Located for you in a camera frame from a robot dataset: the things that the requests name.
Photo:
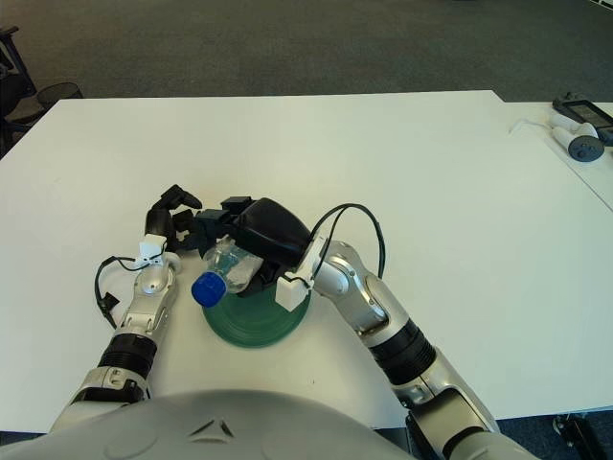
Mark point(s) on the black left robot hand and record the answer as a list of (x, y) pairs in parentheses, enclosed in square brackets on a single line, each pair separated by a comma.
[(155, 221)]

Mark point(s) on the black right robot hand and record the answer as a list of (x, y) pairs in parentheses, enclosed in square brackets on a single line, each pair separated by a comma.
[(273, 230)]

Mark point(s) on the clear bottle with blue cap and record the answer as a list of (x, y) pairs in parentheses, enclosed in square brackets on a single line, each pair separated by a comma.
[(211, 287)]

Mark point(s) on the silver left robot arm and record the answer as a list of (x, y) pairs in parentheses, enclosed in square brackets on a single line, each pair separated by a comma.
[(143, 306)]

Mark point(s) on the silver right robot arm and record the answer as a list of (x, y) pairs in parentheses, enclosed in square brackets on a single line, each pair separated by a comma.
[(383, 297)]

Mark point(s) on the green round plate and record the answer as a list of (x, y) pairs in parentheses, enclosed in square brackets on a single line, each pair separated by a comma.
[(254, 326)]

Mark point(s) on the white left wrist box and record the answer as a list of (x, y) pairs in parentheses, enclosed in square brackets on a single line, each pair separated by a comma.
[(148, 246)]

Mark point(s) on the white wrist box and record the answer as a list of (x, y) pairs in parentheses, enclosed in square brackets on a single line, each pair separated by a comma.
[(289, 294), (148, 246)]

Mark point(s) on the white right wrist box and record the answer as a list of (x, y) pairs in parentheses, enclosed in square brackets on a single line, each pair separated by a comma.
[(289, 294)]

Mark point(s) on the black mesh wastebasket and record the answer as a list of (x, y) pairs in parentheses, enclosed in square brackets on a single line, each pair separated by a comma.
[(57, 95)]

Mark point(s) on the black office chair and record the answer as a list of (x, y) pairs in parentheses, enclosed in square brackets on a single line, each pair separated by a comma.
[(12, 91)]

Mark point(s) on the grey robot torso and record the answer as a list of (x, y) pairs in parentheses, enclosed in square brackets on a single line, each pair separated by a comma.
[(191, 424)]

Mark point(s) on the white grey VR controller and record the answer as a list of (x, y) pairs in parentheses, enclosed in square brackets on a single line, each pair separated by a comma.
[(582, 148)]

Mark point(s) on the black handheld device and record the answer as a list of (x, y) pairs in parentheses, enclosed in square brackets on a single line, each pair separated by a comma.
[(582, 112)]

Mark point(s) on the black table base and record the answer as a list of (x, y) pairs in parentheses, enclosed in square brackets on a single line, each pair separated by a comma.
[(579, 431)]

